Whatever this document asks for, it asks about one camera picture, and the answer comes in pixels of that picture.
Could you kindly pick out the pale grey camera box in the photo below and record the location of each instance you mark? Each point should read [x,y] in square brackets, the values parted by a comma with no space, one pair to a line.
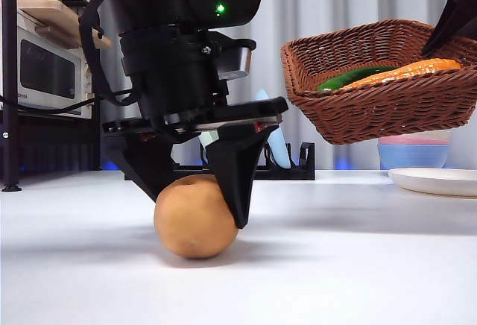
[242,62]

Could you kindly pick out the tan potato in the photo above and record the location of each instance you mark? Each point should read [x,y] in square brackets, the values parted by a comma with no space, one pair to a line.
[194,224]

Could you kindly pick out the black dish rack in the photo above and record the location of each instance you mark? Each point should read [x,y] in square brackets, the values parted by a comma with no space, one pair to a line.
[298,174]

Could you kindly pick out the cream toaster oven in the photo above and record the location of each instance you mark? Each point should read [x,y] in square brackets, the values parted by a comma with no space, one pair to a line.
[48,75]

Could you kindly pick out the wooden cutting board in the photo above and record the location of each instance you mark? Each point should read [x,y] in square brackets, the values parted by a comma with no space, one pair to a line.
[56,17]

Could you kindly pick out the black metal shelf frame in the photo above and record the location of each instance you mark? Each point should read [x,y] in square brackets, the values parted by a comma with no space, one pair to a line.
[10,116]

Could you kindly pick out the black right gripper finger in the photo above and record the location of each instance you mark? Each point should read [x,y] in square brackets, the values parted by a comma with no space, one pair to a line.
[471,27]
[458,8]

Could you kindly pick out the white plate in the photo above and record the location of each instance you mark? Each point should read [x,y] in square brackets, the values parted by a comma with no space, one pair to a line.
[436,181]

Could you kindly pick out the pale blue plate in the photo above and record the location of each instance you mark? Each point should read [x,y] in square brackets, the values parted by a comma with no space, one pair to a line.
[279,150]

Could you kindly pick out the green cucumber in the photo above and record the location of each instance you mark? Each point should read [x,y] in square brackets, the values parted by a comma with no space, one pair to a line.
[346,79]

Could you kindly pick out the brown wicker basket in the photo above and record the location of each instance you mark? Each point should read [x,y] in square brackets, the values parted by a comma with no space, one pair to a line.
[380,112]

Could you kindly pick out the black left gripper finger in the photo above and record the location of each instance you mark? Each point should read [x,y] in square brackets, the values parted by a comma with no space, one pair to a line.
[149,161]
[234,164]

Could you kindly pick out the blue bowl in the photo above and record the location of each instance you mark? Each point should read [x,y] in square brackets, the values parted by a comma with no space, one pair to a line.
[410,156]

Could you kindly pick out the pink bowl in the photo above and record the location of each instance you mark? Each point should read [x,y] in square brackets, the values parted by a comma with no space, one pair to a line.
[410,140]

